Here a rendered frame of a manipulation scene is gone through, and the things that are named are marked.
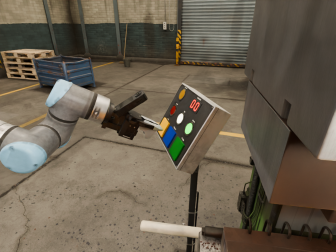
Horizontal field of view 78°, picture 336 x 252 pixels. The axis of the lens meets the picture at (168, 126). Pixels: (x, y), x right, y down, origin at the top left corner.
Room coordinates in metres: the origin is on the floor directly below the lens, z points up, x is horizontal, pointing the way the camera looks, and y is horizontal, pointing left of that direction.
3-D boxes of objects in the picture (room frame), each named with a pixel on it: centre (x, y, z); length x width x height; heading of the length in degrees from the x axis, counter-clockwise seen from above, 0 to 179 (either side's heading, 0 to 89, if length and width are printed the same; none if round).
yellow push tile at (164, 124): (0.90, 0.02, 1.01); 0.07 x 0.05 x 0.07; 17
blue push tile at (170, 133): (0.81, -0.01, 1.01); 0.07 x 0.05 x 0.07; 17
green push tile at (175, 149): (0.71, -0.04, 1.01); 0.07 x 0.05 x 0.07; 17
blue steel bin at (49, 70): (5.25, 2.57, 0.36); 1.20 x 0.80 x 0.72; 60
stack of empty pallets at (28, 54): (6.50, 4.14, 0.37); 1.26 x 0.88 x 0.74; 72
